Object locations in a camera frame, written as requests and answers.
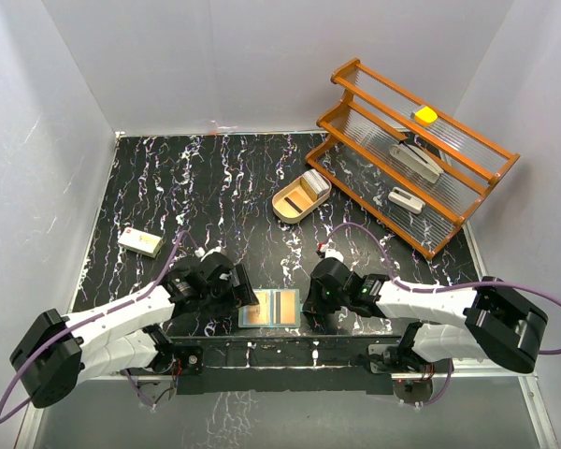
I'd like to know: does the beige oval tray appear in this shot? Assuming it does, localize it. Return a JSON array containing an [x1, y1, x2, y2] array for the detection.
[[272, 172, 331, 225]]

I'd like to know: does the small white stapler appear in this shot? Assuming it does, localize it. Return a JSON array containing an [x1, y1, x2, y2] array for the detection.
[[388, 187, 425, 215]]

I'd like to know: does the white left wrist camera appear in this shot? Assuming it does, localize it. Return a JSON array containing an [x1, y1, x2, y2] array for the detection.
[[195, 246, 228, 263]]

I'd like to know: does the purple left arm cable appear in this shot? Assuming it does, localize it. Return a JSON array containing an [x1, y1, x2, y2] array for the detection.
[[0, 229, 207, 425]]

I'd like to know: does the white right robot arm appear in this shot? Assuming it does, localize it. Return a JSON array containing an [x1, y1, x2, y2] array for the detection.
[[303, 257, 548, 374]]

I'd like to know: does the orange credit card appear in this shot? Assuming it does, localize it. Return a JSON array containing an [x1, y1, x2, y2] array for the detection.
[[244, 290, 271, 326], [272, 290, 297, 326]]

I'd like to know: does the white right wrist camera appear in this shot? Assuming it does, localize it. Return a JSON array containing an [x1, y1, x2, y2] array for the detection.
[[316, 244, 344, 263]]

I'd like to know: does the grey stapler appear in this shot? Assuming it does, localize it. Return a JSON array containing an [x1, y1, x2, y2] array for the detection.
[[389, 142, 444, 184]]

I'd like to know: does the card with black stripe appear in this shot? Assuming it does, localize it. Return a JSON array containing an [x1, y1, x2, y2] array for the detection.
[[284, 197, 302, 213]]

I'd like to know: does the orange wooden shelf rack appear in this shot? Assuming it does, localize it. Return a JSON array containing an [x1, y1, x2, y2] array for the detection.
[[306, 58, 520, 259]]

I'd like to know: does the yellow sticky note block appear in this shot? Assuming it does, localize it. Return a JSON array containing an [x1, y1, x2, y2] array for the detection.
[[410, 105, 439, 126]]

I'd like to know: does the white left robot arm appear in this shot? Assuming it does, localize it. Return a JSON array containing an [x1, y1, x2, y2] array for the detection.
[[9, 251, 258, 409]]

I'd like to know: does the green card holder wallet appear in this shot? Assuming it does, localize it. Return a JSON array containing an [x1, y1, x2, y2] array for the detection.
[[238, 289, 301, 328]]

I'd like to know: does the small white cardboard box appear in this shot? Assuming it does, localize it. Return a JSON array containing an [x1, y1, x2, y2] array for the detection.
[[118, 227, 164, 258]]

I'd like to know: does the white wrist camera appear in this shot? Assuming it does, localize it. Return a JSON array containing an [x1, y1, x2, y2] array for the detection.
[[316, 244, 344, 263], [195, 246, 228, 263]]

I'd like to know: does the stack of credit cards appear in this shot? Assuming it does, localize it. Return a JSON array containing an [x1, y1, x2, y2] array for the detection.
[[302, 169, 330, 199]]

